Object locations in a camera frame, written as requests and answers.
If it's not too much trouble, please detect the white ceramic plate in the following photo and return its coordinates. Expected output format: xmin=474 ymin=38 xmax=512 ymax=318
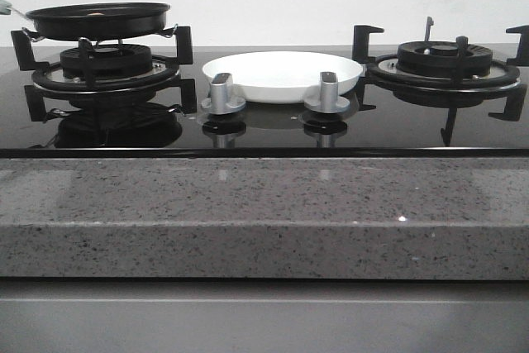
xmin=203 ymin=51 xmax=363 ymax=104

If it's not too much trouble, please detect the black frying pan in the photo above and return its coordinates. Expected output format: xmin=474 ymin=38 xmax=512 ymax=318
xmin=23 ymin=2 xmax=170 ymax=29

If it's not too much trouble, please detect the left silver stove knob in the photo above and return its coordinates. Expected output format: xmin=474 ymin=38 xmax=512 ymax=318
xmin=201 ymin=73 xmax=246 ymax=116

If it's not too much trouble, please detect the silver stove knob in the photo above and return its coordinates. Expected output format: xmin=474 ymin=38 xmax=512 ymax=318
xmin=304 ymin=71 xmax=350 ymax=114
xmin=201 ymin=73 xmax=246 ymax=116

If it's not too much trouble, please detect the right silver stove knob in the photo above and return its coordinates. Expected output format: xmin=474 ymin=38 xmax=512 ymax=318
xmin=304 ymin=71 xmax=350 ymax=114

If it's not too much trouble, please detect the black glass gas stove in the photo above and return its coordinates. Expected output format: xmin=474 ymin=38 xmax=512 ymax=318
xmin=1 ymin=47 xmax=528 ymax=158

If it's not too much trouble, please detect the right black pan support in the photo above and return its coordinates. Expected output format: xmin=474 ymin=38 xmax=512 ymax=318
xmin=352 ymin=17 xmax=528 ymax=146

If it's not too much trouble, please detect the black pan support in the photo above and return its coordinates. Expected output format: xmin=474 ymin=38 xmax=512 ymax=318
xmin=13 ymin=26 xmax=197 ymax=122
xmin=352 ymin=17 xmax=528 ymax=146

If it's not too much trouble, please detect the left black gas burner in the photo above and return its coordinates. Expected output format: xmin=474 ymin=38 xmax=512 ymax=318
xmin=60 ymin=44 xmax=153 ymax=79

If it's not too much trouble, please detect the black gas burner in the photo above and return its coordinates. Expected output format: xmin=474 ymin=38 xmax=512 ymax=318
xmin=397 ymin=41 xmax=493 ymax=79
xmin=60 ymin=44 xmax=153 ymax=79

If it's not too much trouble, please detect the right black gas burner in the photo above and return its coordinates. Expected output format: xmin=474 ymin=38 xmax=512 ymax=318
xmin=397 ymin=41 xmax=493 ymax=79

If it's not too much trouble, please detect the left black pan support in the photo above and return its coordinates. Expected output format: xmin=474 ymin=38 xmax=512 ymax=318
xmin=13 ymin=26 xmax=197 ymax=122

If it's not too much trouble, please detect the grey cabinet front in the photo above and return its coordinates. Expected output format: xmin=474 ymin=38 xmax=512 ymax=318
xmin=1 ymin=279 xmax=528 ymax=352

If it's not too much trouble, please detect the metal wire pan adapter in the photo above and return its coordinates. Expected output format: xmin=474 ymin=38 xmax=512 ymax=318
xmin=10 ymin=23 xmax=181 ymax=43

